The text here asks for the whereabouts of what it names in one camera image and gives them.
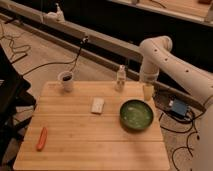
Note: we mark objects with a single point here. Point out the green ceramic bowl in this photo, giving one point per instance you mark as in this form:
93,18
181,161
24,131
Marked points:
136,115

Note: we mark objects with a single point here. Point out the clear plastic bottle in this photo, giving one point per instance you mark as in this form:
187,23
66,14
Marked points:
120,78

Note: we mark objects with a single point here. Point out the black chair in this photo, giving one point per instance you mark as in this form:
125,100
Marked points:
13,93

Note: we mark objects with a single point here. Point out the white cup with dark liquid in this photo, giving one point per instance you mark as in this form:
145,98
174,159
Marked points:
66,80

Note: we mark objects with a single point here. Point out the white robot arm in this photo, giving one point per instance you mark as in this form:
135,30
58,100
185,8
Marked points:
156,53

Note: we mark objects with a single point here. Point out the white sponge block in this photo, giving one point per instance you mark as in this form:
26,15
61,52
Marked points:
97,105

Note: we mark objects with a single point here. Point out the blue electronic box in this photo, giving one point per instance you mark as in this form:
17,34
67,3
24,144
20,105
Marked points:
178,108

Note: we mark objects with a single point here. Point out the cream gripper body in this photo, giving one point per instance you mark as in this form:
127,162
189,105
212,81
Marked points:
148,90

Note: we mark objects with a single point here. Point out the white object on rail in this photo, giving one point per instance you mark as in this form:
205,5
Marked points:
57,16

